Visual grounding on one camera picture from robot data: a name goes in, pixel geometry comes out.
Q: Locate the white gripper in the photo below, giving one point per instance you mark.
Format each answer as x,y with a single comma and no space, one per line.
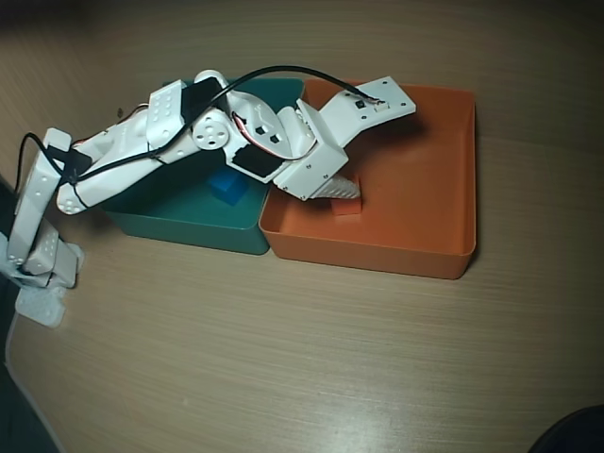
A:
315,176

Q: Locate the orange-red cube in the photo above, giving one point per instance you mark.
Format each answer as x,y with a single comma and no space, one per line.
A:
347,208

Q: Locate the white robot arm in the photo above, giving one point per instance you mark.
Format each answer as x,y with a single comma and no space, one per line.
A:
118,170

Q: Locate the white robot base clamp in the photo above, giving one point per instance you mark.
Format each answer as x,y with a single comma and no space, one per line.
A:
42,309

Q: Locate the orange plastic box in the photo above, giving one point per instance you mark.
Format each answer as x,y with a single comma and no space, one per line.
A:
415,198

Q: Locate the blue cube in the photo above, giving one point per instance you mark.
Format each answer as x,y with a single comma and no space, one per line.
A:
229,191

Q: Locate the teal plastic box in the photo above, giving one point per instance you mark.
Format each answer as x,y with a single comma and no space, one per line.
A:
179,212

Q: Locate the dark round object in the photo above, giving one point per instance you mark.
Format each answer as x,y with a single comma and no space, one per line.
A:
580,434

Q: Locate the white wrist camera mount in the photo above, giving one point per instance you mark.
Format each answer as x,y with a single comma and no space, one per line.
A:
373,106

